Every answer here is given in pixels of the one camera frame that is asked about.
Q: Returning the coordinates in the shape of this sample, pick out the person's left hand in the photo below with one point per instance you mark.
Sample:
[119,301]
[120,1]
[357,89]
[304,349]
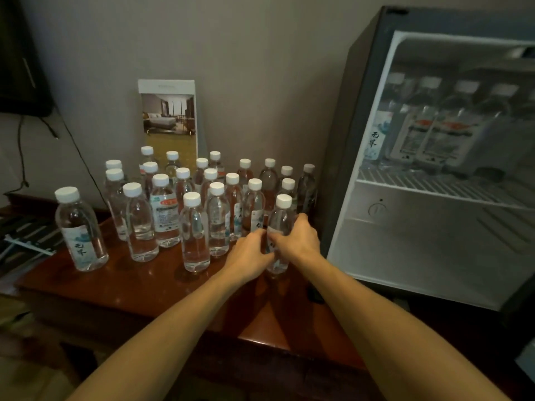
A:
[244,261]

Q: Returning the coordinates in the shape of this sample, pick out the person's right hand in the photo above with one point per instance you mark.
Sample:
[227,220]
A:
[301,245]

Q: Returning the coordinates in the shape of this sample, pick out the person's left fingers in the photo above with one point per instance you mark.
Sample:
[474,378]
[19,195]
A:
[262,246]

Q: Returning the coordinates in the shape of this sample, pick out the person's right thumb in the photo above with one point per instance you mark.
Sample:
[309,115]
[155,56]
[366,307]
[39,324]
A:
[279,241]

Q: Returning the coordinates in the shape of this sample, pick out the clear water bottle white cap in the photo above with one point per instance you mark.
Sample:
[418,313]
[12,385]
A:
[281,217]

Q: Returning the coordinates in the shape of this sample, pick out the person's left forearm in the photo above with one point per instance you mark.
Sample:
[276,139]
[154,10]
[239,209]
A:
[175,329]

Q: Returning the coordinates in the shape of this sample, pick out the person's right forearm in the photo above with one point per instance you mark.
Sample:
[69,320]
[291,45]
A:
[384,329]

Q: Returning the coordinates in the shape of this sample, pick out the round fridge thermostat dial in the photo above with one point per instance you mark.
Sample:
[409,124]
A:
[377,210]

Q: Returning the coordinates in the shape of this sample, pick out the group of clear water bottles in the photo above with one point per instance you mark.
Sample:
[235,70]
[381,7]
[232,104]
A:
[165,208]

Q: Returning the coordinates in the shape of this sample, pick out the black mini fridge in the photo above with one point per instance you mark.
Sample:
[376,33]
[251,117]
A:
[418,254]

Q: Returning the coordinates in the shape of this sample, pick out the blue label chilled water bottle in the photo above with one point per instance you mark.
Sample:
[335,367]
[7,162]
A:
[381,129]

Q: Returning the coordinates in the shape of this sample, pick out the room photo brochure card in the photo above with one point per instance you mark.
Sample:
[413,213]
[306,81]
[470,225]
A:
[169,116]

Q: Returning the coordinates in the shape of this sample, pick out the red label chilled water bottle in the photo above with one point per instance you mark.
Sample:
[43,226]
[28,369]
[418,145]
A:
[416,129]
[453,133]

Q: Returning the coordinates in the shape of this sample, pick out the white pen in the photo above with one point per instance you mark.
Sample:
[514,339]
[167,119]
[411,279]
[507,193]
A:
[29,245]

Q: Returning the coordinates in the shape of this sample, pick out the striped tray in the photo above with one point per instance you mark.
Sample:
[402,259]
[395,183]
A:
[25,240]

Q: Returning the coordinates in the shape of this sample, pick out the plain chilled water bottle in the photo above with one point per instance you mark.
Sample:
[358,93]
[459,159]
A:
[491,133]

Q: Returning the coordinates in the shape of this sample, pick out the black television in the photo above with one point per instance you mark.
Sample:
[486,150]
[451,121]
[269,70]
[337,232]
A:
[19,58]

